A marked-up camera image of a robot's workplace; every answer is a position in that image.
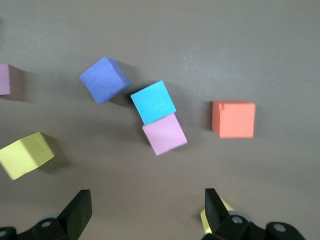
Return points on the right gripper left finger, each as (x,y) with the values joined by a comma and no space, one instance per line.
(75,215)

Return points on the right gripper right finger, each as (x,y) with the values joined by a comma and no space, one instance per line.
(215,215)

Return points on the yellow foam cube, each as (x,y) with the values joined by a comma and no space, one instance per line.
(22,155)
(204,221)

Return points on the pink foam cube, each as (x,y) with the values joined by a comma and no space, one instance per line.
(4,80)
(163,136)

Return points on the orange foam cube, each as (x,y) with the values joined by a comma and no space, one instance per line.
(235,120)

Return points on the light blue foam cube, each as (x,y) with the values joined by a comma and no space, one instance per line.
(152,102)

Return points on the purple foam cube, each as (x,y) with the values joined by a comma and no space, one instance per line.
(105,80)

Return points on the brown table cover sheet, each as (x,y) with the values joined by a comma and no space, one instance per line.
(175,37)

